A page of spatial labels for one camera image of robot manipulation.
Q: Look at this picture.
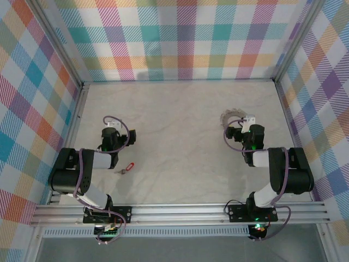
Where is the silver keyring chain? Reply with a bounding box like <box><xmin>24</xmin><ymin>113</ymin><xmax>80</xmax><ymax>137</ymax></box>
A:
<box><xmin>220</xmin><ymin>108</ymin><xmax>246</xmax><ymax>129</ymax></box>

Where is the key with red tag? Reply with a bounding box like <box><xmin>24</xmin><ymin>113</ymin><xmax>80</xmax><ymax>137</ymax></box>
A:
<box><xmin>114</xmin><ymin>162</ymin><xmax>136</xmax><ymax>175</ymax></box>

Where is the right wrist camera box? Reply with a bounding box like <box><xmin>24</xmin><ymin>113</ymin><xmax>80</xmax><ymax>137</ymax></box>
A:
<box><xmin>242</xmin><ymin>115</ymin><xmax>257</xmax><ymax>132</ymax></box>

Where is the aluminium side rail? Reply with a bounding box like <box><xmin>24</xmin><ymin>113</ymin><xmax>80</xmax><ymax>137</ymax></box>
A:
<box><xmin>275</xmin><ymin>81</ymin><xmax>315</xmax><ymax>203</ymax></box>
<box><xmin>48</xmin><ymin>81</ymin><xmax>89</xmax><ymax>205</ymax></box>

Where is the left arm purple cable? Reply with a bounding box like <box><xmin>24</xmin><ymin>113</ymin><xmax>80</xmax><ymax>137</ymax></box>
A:
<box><xmin>73</xmin><ymin>115</ymin><xmax>132</xmax><ymax>245</ymax></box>

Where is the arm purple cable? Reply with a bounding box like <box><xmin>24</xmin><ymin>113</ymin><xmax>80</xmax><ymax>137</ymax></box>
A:
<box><xmin>223</xmin><ymin>117</ymin><xmax>292</xmax><ymax>242</ymax></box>
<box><xmin>73</xmin><ymin>115</ymin><xmax>132</xmax><ymax>245</ymax></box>

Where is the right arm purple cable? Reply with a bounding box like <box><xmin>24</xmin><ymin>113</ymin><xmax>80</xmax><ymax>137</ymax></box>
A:
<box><xmin>223</xmin><ymin>117</ymin><xmax>292</xmax><ymax>242</ymax></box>

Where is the aluminium back rail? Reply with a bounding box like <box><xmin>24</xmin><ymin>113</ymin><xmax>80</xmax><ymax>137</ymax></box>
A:
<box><xmin>81</xmin><ymin>78</ymin><xmax>276</xmax><ymax>84</ymax></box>

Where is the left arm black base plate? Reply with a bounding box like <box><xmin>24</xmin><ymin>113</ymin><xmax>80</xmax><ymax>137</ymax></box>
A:
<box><xmin>83</xmin><ymin>206</ymin><xmax>133</xmax><ymax>224</ymax></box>

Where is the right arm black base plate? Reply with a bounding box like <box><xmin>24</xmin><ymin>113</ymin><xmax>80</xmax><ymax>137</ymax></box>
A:
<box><xmin>228</xmin><ymin>204</ymin><xmax>279</xmax><ymax>222</ymax></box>

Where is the aluminium mounting rail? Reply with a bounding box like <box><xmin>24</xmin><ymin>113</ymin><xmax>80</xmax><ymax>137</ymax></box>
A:
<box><xmin>29</xmin><ymin>201</ymin><xmax>332</xmax><ymax>228</ymax></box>

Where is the slotted grey cable duct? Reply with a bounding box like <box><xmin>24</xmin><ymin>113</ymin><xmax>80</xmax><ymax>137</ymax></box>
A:
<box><xmin>43</xmin><ymin>228</ymin><xmax>250</xmax><ymax>237</ymax></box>

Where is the aluminium frame post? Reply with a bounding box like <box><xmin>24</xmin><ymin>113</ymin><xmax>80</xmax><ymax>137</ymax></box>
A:
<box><xmin>272</xmin><ymin>0</ymin><xmax>327</xmax><ymax>82</ymax></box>
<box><xmin>26</xmin><ymin>226</ymin><xmax>46</xmax><ymax>262</ymax></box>
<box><xmin>28</xmin><ymin>0</ymin><xmax>84</xmax><ymax>86</ymax></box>
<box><xmin>317</xmin><ymin>223</ymin><xmax>338</xmax><ymax>262</ymax></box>

